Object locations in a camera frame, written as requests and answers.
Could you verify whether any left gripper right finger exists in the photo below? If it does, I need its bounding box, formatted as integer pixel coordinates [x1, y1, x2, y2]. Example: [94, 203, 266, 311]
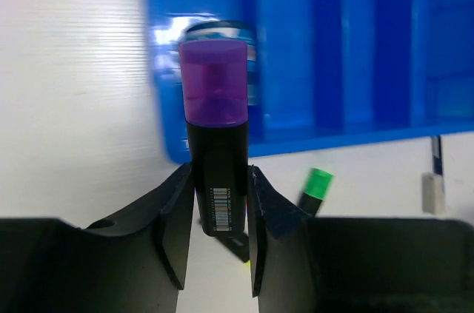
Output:
[247, 166, 473, 313]

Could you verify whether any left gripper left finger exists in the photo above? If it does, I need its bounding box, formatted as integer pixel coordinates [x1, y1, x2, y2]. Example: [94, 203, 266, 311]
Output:
[1, 164, 194, 312]

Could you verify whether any purple cap black highlighter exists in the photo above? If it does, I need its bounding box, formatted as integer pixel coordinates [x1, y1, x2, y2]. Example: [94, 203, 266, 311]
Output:
[178, 42, 249, 237]

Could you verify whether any blue white tape roll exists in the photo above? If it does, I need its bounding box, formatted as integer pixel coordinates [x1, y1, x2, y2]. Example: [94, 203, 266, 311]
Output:
[182, 20, 258, 106]

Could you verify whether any green cap black highlighter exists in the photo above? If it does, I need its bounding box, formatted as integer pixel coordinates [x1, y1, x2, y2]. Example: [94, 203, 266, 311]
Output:
[297, 168, 334, 217]

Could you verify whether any white eraser stick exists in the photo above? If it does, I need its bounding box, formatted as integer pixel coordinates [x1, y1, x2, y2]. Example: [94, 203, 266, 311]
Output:
[421, 173, 446, 216]

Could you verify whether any blue pen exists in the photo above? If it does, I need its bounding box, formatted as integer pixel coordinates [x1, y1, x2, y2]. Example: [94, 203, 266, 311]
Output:
[431, 135, 444, 176]

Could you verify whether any blue divided plastic tray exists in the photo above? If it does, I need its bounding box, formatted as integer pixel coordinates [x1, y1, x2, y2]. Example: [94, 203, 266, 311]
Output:
[147, 0, 473, 164]

